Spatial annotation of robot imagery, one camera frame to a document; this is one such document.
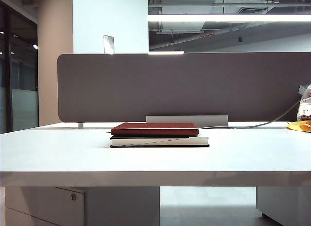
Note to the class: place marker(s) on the long ceiling light strip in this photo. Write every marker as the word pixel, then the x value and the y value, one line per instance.
pixel 218 17

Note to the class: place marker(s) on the clear plastic snack bag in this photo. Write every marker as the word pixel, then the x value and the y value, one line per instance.
pixel 305 107

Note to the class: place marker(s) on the white divider mounting bracket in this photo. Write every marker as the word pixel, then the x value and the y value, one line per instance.
pixel 80 125

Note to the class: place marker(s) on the black book with white pages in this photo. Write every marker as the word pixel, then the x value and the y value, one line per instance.
pixel 170 141

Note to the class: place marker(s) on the yellow cloth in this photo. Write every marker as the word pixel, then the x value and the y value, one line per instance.
pixel 297 126

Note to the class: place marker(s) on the grey fabric desk divider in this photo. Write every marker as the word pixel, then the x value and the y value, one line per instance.
pixel 182 85

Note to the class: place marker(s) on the silver wall plate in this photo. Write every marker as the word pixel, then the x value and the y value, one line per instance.
pixel 108 43

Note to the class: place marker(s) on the red hardcover book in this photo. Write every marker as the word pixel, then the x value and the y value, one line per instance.
pixel 155 129

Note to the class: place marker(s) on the white plain cabinet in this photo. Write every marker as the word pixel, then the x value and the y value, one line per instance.
pixel 284 204

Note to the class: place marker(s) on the short ceiling light strip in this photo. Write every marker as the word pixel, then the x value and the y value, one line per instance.
pixel 165 52

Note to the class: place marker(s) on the white drawer cabinet with lock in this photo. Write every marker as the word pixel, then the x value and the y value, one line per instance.
pixel 109 206

